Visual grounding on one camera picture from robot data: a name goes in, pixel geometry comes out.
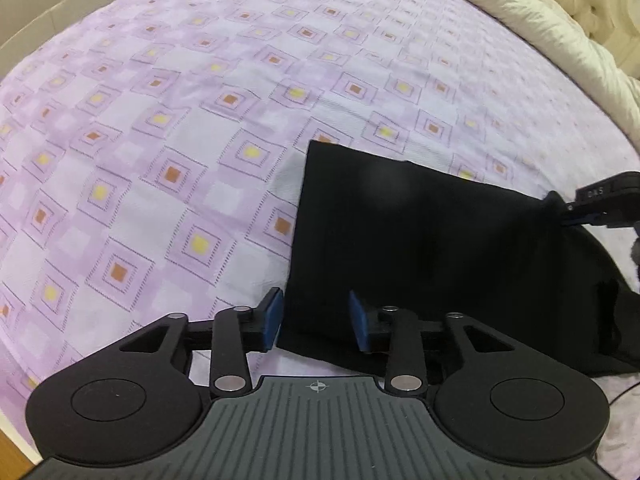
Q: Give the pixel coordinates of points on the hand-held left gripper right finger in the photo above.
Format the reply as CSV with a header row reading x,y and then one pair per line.
x,y
359,325

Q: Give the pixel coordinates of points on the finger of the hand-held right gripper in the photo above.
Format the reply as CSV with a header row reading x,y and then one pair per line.
x,y
615,190
585,219

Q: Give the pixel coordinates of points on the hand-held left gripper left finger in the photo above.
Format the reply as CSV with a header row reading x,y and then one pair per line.
x,y
272,320

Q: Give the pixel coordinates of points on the black pants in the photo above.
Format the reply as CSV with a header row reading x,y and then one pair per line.
x,y
425,240

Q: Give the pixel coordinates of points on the beige duvet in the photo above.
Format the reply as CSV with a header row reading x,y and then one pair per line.
x,y
540,25

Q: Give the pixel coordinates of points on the purple patterned bed sheet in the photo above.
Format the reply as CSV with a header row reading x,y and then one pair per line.
x,y
150,135

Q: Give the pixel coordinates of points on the cream bed frame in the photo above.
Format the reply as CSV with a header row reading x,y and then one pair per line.
x,y
60,22

